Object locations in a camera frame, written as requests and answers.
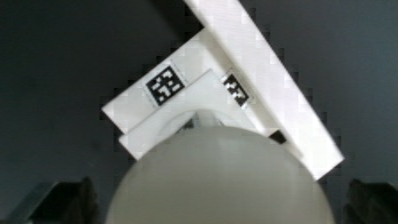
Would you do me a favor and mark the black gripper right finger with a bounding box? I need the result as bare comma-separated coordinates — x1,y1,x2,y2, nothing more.
343,179,398,224

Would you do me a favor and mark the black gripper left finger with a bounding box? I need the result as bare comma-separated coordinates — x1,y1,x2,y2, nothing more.
0,176,102,224

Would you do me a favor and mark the white lamp bulb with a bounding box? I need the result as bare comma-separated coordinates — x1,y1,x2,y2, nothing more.
105,113,336,224

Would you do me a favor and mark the white right fence bar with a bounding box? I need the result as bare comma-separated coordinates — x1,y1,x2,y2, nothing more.
116,0,347,181

